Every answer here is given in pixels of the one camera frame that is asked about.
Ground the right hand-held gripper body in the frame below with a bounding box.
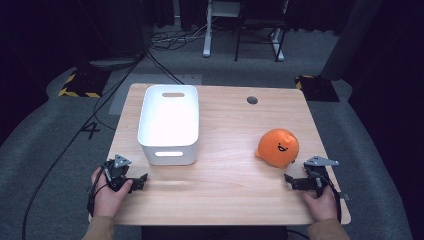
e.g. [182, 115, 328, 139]
[302, 155, 341, 198]

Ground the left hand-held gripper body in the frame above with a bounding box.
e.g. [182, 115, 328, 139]
[101, 153, 134, 193]

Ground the person's right hand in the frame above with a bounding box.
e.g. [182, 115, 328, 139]
[301, 185, 339, 223]

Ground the person's left hand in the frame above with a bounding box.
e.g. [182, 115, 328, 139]
[91, 166, 134, 219]

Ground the orange smiling plush toy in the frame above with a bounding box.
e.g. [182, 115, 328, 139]
[255, 128, 300, 170]

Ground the white plastic storage bin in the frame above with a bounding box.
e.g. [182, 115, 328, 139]
[137, 84, 200, 167]

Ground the round grey stand base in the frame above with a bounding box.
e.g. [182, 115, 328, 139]
[87, 57, 138, 72]

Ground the grey curtain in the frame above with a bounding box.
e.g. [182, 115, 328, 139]
[320, 0, 384, 82]

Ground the right hand-held gripper cable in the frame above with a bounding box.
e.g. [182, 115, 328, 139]
[323, 176, 343, 224]

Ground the hand-held gripper cable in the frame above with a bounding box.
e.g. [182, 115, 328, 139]
[86, 167, 112, 217]
[323, 176, 343, 224]

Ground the left hand-held gripper cable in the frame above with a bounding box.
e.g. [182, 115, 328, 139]
[86, 167, 112, 217]

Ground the long black floor cable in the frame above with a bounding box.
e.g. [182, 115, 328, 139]
[21, 49, 148, 240]

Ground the yellow black striped base plate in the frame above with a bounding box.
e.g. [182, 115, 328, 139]
[294, 74, 341, 103]
[57, 67, 112, 100]

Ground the bundle of floor cables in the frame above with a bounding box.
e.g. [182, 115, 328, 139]
[149, 23, 214, 52]

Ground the white desk frame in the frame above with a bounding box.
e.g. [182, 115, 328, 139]
[202, 0, 286, 63]

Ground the black metal chair frame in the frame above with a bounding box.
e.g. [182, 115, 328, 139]
[234, 0, 290, 63]

